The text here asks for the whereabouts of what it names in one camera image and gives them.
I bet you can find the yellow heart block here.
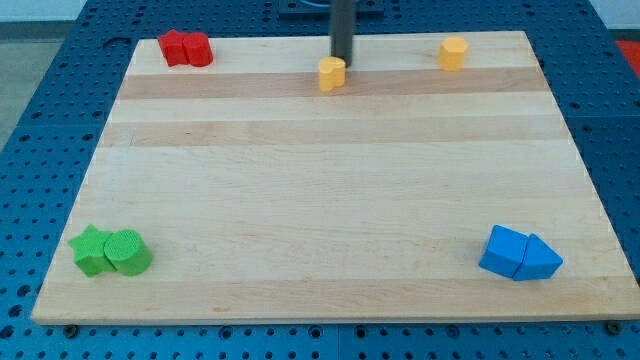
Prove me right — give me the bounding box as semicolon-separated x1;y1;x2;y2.
318;56;346;92

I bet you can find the red circle block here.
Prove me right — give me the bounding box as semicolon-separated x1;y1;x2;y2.
182;32;214;67

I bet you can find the green circle block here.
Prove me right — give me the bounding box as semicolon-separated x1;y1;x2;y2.
104;229;153;276

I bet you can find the wooden board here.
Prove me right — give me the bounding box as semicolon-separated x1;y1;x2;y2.
32;31;639;325

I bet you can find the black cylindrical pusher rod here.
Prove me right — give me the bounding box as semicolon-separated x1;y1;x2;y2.
329;0;356;68

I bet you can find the yellow hexagon block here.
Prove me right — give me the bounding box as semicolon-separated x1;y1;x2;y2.
437;36;469;71

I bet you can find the blue cube block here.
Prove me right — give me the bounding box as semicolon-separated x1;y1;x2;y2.
479;225;528;278

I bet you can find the red star block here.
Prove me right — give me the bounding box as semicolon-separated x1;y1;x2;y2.
157;29;189;67

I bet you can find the blue triangle block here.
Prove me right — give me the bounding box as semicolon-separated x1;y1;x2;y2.
512;234;563;281

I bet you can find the green star block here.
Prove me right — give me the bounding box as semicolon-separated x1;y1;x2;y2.
69;224;116;277

